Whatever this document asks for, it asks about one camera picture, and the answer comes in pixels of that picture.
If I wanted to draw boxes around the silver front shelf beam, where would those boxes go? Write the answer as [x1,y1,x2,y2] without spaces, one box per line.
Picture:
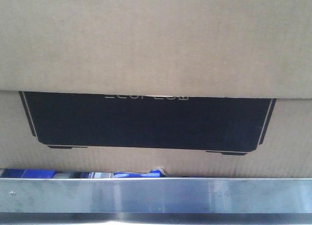
[0,178,312,225]

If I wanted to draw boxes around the brown cardboard box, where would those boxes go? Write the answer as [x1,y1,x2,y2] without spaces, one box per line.
[0,0,312,178]

